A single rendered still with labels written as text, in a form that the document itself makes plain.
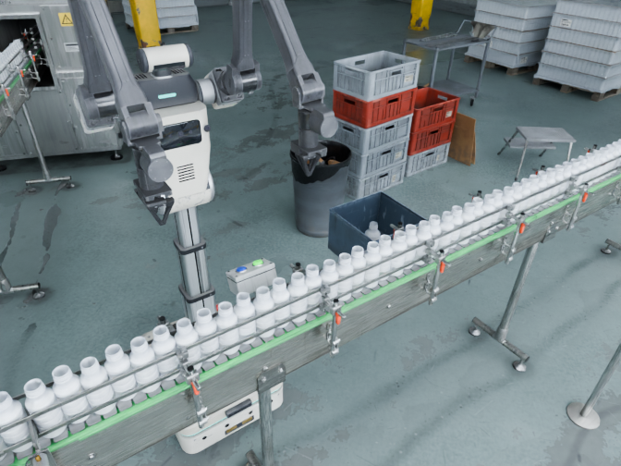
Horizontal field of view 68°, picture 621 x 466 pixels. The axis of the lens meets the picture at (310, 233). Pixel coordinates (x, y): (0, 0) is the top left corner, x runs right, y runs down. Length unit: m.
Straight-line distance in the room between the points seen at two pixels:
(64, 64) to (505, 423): 4.26
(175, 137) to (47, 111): 3.33
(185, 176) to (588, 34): 6.70
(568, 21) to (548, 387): 5.89
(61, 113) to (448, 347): 3.84
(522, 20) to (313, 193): 5.69
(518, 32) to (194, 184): 7.14
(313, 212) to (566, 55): 5.31
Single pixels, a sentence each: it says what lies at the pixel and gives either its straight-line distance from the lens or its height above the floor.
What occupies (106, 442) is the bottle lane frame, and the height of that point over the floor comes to 0.93.
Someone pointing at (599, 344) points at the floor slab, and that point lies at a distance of 3.26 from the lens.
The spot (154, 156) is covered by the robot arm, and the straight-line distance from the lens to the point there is 1.06.
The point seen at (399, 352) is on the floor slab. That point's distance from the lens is 2.76.
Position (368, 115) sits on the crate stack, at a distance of 3.72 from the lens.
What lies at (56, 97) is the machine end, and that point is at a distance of 4.84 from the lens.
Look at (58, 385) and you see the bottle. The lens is 1.26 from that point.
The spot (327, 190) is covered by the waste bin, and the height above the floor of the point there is 0.43.
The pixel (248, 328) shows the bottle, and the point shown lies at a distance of 1.35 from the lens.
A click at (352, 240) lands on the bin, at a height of 0.88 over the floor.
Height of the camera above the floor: 2.04
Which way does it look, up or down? 34 degrees down
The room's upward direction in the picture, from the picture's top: 1 degrees clockwise
